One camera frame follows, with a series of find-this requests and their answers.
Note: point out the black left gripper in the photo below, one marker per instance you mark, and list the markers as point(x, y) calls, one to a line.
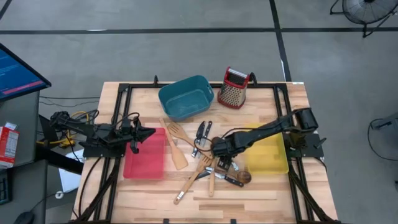
point(136, 140)

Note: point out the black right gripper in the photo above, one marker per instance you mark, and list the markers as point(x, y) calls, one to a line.
point(225, 147)

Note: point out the red translucent plastic tray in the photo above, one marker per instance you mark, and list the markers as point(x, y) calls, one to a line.
point(146, 161)

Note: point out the slotted wooden spatula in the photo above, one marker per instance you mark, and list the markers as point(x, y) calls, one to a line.
point(175, 130)

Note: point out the dark wooden spoon white label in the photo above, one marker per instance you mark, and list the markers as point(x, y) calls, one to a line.
point(244, 177)

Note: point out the wooden fork spatula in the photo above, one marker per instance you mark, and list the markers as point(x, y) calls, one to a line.
point(212, 185)

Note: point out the solid wooden spatula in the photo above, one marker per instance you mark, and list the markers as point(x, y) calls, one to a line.
point(178, 160)

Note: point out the slotted wooden spoon with label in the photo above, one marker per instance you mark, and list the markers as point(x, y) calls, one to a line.
point(186, 188)

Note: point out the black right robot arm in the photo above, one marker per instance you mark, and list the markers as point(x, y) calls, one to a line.
point(264, 130)

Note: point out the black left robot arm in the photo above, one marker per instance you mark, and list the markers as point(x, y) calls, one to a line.
point(102, 132)

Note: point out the yellow translucent plastic tray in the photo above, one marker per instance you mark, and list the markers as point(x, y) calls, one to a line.
point(267, 158)

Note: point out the teal plastic bin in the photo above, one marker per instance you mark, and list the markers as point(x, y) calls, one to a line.
point(186, 105)

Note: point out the red trimmed metal box grater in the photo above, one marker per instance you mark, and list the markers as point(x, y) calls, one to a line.
point(231, 95)

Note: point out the white paper sheet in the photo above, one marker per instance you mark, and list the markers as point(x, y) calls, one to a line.
point(70, 180)

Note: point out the black desk support beam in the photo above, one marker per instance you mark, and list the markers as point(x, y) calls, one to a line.
point(59, 160)

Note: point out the white table edge sticker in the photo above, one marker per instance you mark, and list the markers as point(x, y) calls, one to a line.
point(298, 83)

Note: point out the grey desk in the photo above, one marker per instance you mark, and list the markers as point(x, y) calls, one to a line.
point(25, 124)

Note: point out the red cardboard box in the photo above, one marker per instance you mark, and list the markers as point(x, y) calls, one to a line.
point(7, 146)

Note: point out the computer monitor blue screen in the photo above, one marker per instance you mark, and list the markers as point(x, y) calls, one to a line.
point(18, 77)

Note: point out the black computer mouse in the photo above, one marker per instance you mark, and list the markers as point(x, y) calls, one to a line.
point(25, 217)

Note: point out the black keyboard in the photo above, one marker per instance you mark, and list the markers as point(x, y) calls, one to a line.
point(4, 189)

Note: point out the black floor fan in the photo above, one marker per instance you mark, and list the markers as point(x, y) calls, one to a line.
point(367, 11)

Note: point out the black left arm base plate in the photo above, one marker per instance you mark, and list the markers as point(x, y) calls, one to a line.
point(102, 152)

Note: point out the black aluminium table frame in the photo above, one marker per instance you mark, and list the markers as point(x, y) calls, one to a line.
point(140, 85)

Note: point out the black frame hook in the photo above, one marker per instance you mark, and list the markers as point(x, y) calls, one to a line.
point(155, 80)
point(253, 77)

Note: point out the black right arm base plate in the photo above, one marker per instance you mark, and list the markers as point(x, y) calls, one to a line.
point(308, 151)

